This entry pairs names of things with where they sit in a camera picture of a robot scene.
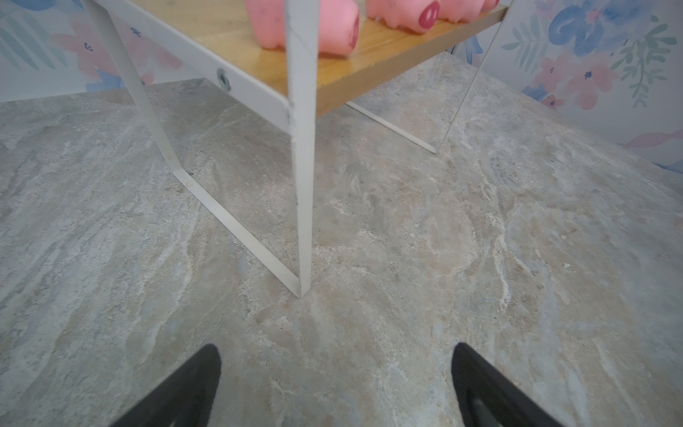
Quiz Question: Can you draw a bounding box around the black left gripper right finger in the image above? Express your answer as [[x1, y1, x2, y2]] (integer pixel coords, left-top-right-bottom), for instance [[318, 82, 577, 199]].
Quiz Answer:
[[451, 342, 560, 426]]

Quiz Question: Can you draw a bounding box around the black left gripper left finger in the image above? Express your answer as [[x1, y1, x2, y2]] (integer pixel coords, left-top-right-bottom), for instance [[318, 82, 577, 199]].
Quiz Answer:
[[113, 343, 222, 426]]

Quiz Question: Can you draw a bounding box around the pink pig toy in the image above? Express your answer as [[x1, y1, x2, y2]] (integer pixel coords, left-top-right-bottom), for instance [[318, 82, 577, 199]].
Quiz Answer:
[[439, 0, 486, 23], [366, 0, 440, 34], [244, 0, 360, 57], [482, 0, 500, 11]]

